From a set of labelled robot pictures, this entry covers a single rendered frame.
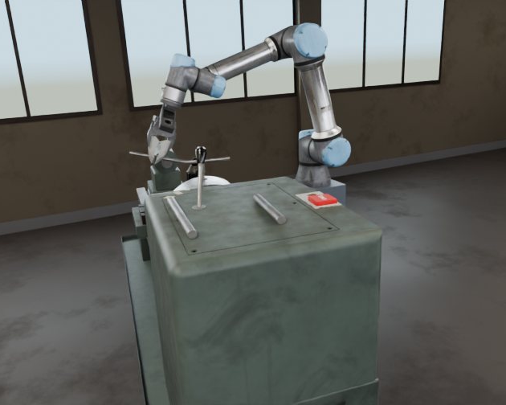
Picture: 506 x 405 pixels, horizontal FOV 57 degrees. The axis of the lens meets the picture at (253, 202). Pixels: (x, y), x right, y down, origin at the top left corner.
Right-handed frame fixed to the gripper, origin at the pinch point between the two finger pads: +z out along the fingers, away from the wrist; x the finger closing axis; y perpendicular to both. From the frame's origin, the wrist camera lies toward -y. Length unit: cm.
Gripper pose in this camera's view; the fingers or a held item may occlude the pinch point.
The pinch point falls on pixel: (154, 160)
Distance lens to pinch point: 159.9
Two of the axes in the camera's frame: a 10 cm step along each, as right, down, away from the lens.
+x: -8.9, -2.5, -3.8
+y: -3.2, -2.6, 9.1
